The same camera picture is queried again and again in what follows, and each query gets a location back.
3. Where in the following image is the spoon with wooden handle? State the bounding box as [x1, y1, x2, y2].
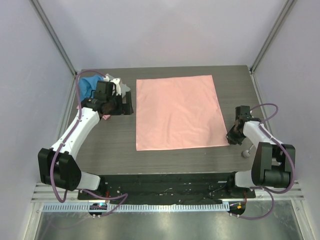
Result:
[241, 144, 254, 158]

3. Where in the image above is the pink satin napkin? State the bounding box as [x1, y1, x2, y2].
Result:
[136, 75, 228, 151]

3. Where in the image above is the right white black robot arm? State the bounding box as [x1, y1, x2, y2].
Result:
[225, 105, 296, 198]

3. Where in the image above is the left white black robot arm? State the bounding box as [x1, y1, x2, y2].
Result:
[38, 78, 134, 200]

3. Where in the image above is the grey cloth napkin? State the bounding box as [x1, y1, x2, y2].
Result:
[103, 74, 131, 97]

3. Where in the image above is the blue cloth napkin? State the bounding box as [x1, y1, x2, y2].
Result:
[78, 74, 104, 101]

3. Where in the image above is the pink cloth under pile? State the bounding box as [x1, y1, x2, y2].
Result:
[76, 106, 111, 120]

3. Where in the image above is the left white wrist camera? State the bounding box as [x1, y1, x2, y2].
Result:
[103, 75, 126, 98]

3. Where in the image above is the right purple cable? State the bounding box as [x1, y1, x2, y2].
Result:
[236, 102, 297, 220]

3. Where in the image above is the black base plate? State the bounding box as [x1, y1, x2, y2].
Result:
[93, 172, 256, 205]

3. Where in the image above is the left aluminium frame post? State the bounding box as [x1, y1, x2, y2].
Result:
[29, 0, 77, 77]

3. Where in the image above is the aluminium frame post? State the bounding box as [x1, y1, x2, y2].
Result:
[29, 0, 77, 77]
[249, 0, 297, 74]

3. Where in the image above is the aluminium front rail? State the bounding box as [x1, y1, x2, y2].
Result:
[31, 181, 306, 201]

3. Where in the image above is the white slotted cable duct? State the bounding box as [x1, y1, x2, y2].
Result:
[42, 202, 230, 213]

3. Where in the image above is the right aluminium frame post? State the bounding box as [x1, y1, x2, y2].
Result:
[249, 0, 297, 74]

